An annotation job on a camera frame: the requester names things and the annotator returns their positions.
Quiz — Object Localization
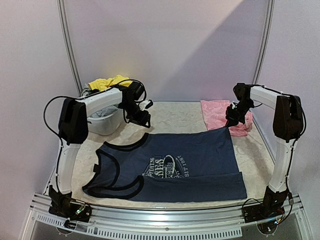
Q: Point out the aluminium front rail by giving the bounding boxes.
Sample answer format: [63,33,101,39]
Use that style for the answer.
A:
[20,194,313,240]

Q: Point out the yellow garment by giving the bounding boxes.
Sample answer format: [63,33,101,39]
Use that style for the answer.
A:
[87,74,133,92]

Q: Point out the right aluminium frame post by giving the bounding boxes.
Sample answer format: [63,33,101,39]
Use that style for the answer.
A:
[246,0,275,85]

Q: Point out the blue garment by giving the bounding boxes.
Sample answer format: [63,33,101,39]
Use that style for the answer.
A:
[82,127,247,203]

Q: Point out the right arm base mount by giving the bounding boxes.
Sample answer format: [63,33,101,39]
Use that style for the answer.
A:
[241,186,293,223]

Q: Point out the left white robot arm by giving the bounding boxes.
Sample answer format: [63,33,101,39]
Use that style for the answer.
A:
[44,79,152,199]

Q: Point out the grey garment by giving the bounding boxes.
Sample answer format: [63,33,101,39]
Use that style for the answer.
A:
[89,105,119,118]

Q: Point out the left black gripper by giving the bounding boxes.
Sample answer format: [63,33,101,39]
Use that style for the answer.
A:
[122,101,151,129]

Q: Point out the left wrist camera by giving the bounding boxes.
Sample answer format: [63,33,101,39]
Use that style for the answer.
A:
[138,99,154,111]

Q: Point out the left aluminium frame post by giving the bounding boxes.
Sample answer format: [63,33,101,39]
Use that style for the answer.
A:
[57,0,83,95]

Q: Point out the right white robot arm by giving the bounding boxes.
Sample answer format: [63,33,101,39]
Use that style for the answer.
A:
[225,83,307,197]

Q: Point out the pink patterned shorts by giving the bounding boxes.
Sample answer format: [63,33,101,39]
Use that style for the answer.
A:
[200,100,253,137]

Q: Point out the white plastic laundry basket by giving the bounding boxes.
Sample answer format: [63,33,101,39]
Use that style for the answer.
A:
[79,86,123,136]

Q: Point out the aluminium frame post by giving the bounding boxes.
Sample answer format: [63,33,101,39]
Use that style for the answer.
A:
[246,0,275,85]
[57,0,83,95]

